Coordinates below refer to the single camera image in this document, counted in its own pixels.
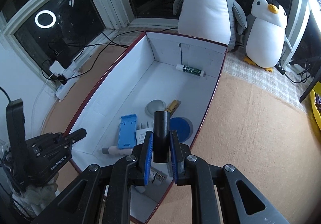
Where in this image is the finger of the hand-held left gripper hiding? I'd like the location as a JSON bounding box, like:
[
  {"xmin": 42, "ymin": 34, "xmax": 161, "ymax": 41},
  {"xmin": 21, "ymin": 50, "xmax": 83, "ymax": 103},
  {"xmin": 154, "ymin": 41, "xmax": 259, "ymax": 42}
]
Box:
[
  {"xmin": 32, "ymin": 128, "xmax": 87, "ymax": 157},
  {"xmin": 26, "ymin": 133, "xmax": 66, "ymax": 143}
]

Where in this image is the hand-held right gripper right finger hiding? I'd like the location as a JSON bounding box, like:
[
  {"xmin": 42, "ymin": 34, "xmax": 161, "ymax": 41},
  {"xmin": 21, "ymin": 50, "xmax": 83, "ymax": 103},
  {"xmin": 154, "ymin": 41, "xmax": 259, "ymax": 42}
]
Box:
[{"xmin": 169, "ymin": 130, "xmax": 291, "ymax": 224}]

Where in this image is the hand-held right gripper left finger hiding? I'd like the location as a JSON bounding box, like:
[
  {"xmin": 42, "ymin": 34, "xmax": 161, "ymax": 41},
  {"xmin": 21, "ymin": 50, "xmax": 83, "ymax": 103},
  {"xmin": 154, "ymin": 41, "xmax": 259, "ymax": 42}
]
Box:
[{"xmin": 30, "ymin": 131, "xmax": 154, "ymax": 224}]

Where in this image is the patterned white usb stick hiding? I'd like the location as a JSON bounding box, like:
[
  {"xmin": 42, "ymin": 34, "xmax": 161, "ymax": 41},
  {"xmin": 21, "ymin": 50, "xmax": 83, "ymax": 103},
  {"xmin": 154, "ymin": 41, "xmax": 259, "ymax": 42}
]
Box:
[{"xmin": 150, "ymin": 166, "xmax": 168, "ymax": 182}]

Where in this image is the white charger plug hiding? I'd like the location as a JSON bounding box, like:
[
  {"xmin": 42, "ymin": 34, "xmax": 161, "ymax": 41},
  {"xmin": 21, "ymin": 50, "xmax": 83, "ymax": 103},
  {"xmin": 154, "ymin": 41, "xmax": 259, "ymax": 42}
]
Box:
[{"xmin": 135, "ymin": 122, "xmax": 154, "ymax": 145}]

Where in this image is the black cylinder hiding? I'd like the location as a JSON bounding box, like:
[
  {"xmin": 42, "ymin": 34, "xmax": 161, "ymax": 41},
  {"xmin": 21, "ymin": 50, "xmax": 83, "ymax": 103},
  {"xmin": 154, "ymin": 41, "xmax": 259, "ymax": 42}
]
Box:
[{"xmin": 153, "ymin": 111, "xmax": 171, "ymax": 164}]

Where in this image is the blue round lid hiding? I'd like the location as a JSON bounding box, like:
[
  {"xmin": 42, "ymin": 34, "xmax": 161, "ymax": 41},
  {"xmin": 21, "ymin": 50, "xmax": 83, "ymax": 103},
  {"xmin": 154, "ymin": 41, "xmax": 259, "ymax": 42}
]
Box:
[{"xmin": 170, "ymin": 117, "xmax": 194, "ymax": 143}]

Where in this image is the blue phone stand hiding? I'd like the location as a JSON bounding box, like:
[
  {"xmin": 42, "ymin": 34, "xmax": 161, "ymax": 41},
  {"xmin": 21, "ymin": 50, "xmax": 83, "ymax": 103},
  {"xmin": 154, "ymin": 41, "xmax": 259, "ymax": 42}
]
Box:
[{"xmin": 117, "ymin": 114, "xmax": 138, "ymax": 150}]

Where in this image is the metal spoon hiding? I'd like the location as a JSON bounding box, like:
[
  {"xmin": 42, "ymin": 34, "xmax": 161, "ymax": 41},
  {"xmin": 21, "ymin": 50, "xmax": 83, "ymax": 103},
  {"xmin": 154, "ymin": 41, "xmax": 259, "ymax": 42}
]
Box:
[{"xmin": 146, "ymin": 100, "xmax": 166, "ymax": 116}]

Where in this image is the wooden clothespin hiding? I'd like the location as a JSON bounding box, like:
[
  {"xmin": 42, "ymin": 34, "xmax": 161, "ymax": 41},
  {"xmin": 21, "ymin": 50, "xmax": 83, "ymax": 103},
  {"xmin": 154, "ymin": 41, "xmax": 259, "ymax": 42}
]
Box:
[{"xmin": 164, "ymin": 100, "xmax": 181, "ymax": 114}]

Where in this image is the white cardboard box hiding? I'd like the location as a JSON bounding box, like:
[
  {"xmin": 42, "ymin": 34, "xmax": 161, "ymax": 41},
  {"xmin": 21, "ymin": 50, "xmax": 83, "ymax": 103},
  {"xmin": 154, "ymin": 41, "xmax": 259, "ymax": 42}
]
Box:
[{"xmin": 68, "ymin": 30, "xmax": 229, "ymax": 224}]

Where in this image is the green labelled white tube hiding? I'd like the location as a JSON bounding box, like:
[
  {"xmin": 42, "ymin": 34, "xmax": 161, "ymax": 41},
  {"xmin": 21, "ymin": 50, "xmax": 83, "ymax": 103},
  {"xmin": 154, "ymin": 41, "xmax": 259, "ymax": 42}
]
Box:
[{"xmin": 176, "ymin": 64, "xmax": 206, "ymax": 77}]

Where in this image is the person's left hand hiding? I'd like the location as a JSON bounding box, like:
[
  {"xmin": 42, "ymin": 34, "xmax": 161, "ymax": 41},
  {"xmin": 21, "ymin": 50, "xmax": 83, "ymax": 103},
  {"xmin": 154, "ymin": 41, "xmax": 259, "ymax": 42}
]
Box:
[{"xmin": 12, "ymin": 177, "xmax": 59, "ymax": 217}]

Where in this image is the white power strip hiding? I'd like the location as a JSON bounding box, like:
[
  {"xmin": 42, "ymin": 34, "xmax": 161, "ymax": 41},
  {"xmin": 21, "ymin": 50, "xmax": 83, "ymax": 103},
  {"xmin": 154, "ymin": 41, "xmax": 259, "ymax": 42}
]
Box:
[{"xmin": 55, "ymin": 62, "xmax": 83, "ymax": 101}]

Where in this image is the white power adapter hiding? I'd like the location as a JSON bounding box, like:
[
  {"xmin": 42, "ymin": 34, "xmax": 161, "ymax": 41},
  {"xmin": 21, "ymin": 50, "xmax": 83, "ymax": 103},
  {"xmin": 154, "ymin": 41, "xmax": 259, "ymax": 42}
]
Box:
[{"xmin": 49, "ymin": 61, "xmax": 64, "ymax": 75}]

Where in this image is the black power adapter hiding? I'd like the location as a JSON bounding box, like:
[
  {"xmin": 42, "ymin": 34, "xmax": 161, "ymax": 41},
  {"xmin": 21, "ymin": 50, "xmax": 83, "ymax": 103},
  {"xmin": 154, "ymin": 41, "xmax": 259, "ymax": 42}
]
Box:
[{"xmin": 56, "ymin": 50, "xmax": 73, "ymax": 64}]

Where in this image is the large penguin plush toy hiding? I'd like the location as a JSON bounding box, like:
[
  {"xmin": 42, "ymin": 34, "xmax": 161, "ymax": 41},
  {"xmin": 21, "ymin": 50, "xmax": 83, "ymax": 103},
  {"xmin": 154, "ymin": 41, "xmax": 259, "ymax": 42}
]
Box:
[{"xmin": 173, "ymin": 0, "xmax": 247, "ymax": 52}]

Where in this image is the small penguin plush toy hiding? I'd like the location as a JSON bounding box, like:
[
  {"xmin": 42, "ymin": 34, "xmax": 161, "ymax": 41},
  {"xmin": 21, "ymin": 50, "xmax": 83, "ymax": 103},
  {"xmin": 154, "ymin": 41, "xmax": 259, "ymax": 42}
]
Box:
[{"xmin": 244, "ymin": 0, "xmax": 293, "ymax": 72}]

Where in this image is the yellow fruit bowl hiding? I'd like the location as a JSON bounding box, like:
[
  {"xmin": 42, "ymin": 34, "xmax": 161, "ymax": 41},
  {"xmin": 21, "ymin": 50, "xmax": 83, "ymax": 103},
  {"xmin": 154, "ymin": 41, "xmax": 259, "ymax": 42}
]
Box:
[{"xmin": 310, "ymin": 89, "xmax": 321, "ymax": 130}]

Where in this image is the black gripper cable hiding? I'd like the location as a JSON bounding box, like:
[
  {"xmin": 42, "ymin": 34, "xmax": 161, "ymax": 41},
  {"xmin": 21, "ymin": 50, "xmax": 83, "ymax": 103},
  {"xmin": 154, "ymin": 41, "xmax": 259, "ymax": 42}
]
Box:
[{"xmin": 0, "ymin": 86, "xmax": 11, "ymax": 105}]

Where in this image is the black power cable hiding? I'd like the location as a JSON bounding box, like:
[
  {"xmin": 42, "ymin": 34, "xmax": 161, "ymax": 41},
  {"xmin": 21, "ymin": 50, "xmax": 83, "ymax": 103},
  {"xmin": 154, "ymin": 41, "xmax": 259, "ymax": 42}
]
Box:
[
  {"xmin": 73, "ymin": 43, "xmax": 118, "ymax": 74},
  {"xmin": 73, "ymin": 30, "xmax": 132, "ymax": 50}
]

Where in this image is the black ring light stand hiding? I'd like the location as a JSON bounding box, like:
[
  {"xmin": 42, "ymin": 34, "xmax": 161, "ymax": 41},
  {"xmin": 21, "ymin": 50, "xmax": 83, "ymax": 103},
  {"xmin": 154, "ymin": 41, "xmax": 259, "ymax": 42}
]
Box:
[{"xmin": 299, "ymin": 81, "xmax": 321, "ymax": 103}]

